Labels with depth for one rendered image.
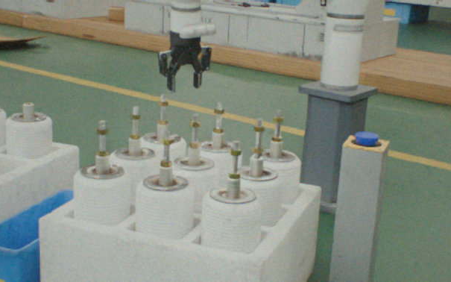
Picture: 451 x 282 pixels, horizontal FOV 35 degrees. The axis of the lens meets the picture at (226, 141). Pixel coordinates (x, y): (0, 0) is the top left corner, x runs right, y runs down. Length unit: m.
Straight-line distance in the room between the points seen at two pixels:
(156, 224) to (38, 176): 0.42
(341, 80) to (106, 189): 0.75
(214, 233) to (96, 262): 0.21
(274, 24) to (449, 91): 0.95
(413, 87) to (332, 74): 1.49
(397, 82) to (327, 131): 1.51
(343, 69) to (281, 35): 1.86
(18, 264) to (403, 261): 0.79
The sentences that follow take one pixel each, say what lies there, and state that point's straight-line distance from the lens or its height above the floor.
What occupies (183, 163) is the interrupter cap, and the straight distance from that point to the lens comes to 1.30.
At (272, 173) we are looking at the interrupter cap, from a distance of 1.26.
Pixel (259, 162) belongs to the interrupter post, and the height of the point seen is 0.28.
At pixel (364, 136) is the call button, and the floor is 0.33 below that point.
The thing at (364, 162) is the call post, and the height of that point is 0.29.
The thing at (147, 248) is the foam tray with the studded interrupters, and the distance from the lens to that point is 1.16.
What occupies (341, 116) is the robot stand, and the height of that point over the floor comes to 0.24.
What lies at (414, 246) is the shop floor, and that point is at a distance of 1.69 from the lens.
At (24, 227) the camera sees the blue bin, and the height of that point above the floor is 0.09.
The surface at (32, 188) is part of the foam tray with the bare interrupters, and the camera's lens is 1.51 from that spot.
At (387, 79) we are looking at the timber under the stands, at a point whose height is 0.06.
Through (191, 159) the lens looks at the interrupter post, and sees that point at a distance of 1.29.
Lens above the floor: 0.65
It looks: 16 degrees down
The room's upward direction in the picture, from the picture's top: 3 degrees clockwise
